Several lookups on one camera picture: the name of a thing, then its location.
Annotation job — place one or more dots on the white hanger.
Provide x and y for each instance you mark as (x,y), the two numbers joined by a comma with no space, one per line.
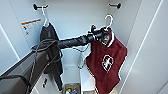
(108,20)
(45,18)

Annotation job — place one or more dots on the red white varsity jacket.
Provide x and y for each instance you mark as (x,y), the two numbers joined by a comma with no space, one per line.
(106,63)

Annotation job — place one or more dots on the white wardrobe carcass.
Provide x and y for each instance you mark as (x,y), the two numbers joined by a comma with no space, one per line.
(76,20)

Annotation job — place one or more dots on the black wardrobe hook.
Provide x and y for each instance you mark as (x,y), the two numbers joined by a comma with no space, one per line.
(37,6)
(116,5)

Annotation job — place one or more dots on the black t-shirt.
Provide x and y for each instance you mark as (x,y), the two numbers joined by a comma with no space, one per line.
(50,33)

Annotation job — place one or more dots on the brown basket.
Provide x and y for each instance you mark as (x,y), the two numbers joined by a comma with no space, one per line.
(71,87)

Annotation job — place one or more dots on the white paper notice red print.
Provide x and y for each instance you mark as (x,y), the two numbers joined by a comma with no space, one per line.
(32,30)

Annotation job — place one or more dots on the orange label strip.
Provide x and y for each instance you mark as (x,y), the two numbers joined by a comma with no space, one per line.
(31,22)

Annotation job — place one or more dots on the dark door hinge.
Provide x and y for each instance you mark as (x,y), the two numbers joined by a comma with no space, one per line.
(44,83)

